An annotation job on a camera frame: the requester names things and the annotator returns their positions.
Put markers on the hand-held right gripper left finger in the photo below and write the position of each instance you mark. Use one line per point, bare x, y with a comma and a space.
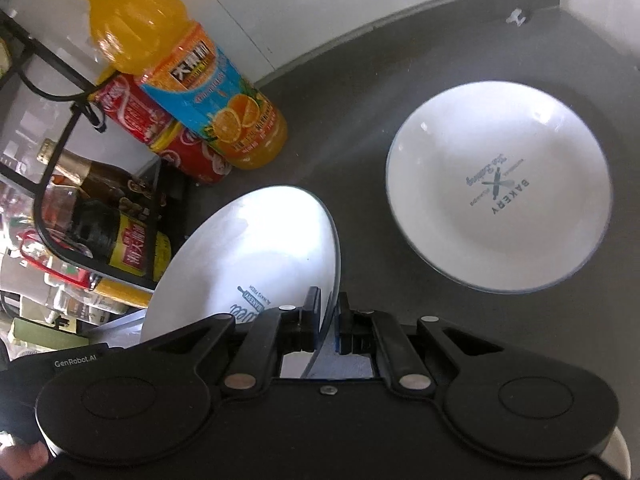
300, 327

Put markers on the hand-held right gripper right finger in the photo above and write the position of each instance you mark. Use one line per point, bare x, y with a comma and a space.
357, 332

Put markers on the large white plate blue script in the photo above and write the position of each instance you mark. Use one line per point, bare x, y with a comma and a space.
260, 250

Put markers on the small white plate grey print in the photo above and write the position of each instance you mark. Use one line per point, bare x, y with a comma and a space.
500, 135

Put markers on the person's left hand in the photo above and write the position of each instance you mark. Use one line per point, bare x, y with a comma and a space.
22, 462

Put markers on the green tissue box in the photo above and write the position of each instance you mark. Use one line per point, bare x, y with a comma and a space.
45, 331

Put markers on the red drink can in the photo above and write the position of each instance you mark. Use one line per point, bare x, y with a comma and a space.
130, 110
195, 157

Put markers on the dark bottle gold cap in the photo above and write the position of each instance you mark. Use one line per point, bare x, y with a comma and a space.
100, 177

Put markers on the orange juice bottle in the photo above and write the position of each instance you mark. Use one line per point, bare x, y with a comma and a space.
200, 85

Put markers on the black metal shelf rack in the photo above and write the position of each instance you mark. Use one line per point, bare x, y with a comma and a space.
55, 65

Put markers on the small white clip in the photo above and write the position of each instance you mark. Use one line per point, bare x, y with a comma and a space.
517, 16

